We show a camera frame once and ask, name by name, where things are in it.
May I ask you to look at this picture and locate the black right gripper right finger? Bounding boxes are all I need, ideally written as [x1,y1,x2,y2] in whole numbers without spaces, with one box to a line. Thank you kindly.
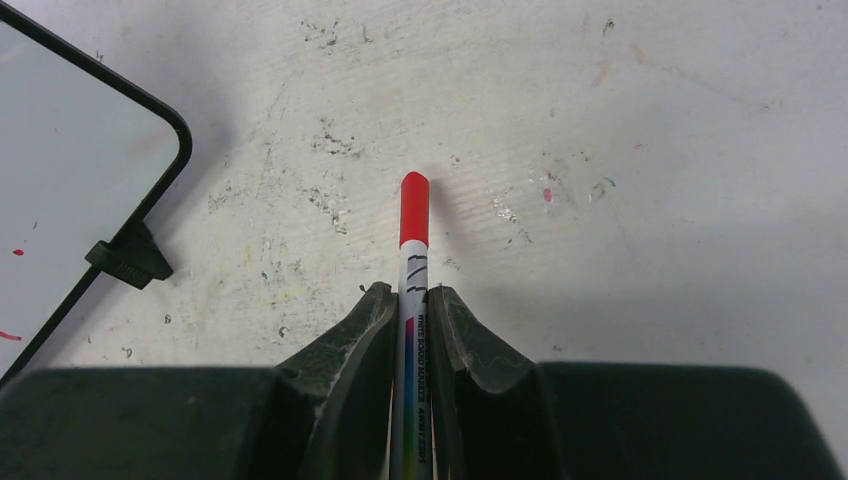
[428,287,843,479]

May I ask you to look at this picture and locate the red marker cap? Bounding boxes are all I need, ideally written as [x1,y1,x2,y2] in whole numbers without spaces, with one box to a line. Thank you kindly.
[399,171,430,246]

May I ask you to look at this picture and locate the red capped whiteboard marker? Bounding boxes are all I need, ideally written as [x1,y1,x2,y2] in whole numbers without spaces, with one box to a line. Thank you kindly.
[387,170,435,480]

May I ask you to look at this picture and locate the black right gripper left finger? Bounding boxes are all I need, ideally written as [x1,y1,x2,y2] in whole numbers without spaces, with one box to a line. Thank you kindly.
[1,282,398,479]

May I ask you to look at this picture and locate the black framed small whiteboard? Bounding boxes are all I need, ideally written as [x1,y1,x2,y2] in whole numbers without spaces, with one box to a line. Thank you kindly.
[1,5,192,381]

